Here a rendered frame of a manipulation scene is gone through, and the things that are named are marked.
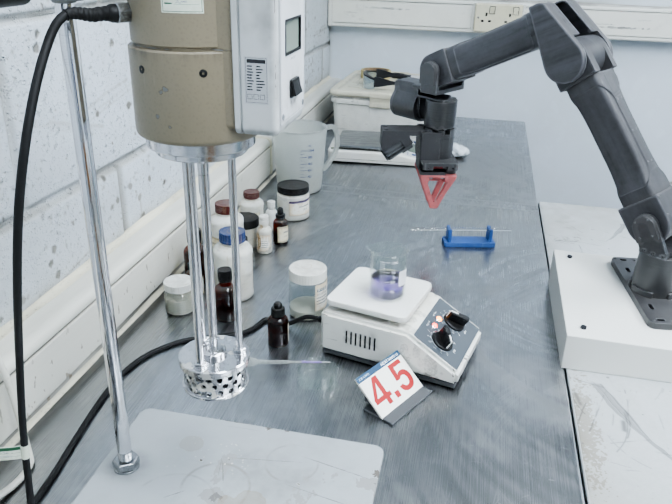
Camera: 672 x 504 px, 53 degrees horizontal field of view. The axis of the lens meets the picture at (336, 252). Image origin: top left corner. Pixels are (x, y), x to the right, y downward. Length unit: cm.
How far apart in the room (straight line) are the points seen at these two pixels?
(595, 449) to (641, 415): 10
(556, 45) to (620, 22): 128
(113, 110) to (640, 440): 84
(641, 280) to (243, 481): 65
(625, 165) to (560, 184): 142
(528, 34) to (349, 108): 100
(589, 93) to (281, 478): 68
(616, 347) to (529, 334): 14
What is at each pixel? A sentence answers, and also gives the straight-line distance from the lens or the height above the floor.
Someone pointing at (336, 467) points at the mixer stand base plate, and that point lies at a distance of 78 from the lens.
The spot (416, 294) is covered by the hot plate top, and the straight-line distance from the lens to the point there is 96.
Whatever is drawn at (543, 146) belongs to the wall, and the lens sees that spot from 244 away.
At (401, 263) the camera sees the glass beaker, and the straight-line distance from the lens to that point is 91.
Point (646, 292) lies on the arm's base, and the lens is 110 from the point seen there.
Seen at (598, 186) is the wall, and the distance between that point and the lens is 250.
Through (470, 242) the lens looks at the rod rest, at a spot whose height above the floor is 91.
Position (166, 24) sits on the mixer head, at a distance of 52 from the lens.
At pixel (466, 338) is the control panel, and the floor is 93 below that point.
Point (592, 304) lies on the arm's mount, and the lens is 107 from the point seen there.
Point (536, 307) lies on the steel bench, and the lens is 116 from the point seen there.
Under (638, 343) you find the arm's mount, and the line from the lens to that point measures 101.
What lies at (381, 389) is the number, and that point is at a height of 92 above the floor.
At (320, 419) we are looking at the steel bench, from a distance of 86.
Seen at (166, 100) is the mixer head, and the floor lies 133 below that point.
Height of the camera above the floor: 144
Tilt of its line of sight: 25 degrees down
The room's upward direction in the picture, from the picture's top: 2 degrees clockwise
